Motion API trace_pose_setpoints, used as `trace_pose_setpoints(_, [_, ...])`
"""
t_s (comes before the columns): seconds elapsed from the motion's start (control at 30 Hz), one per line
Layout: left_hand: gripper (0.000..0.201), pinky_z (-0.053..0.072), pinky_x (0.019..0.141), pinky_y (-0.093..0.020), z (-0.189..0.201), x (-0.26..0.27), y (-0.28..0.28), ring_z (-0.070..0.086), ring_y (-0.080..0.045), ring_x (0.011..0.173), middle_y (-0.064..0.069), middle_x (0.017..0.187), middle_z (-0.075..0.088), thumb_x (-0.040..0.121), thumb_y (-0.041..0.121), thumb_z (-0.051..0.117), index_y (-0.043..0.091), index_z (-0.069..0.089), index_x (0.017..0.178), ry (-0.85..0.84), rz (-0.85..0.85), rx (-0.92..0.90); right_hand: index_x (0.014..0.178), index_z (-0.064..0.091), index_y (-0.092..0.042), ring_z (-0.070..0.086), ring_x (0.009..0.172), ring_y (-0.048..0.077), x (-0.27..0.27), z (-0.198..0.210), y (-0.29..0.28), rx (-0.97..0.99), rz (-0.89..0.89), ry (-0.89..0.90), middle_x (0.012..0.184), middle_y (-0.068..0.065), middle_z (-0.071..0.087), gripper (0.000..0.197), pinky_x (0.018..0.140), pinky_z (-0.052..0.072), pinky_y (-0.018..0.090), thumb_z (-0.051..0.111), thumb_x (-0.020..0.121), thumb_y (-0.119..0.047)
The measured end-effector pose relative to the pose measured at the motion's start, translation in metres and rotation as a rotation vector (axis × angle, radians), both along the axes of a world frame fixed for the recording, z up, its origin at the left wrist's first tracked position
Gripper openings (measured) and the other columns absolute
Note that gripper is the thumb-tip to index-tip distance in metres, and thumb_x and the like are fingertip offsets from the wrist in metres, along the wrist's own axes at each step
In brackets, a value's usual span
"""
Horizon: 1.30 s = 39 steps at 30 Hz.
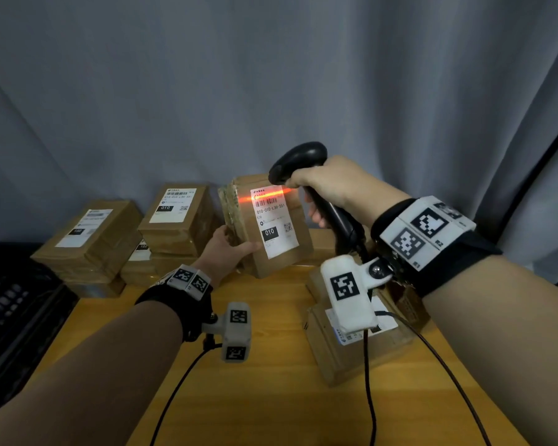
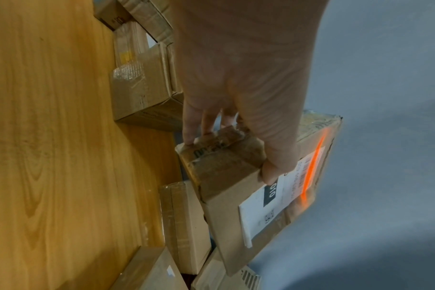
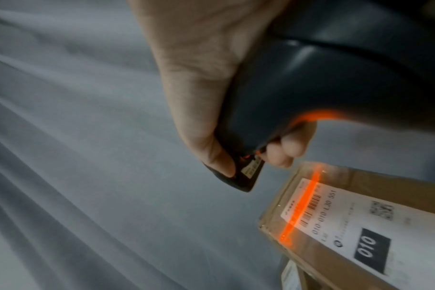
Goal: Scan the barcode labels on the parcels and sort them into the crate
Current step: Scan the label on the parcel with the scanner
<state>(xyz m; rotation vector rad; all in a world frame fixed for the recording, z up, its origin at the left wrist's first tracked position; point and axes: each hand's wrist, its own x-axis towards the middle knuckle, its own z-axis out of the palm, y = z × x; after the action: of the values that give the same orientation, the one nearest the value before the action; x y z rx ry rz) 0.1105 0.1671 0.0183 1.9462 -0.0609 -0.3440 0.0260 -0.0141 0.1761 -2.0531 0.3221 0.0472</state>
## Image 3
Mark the parcel labelled 010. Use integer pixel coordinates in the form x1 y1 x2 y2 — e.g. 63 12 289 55
257 161 435 290

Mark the person's right hand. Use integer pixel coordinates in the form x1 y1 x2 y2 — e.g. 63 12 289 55
128 0 317 178

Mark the black barcode scanner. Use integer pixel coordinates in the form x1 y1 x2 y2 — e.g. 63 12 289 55
203 0 435 193

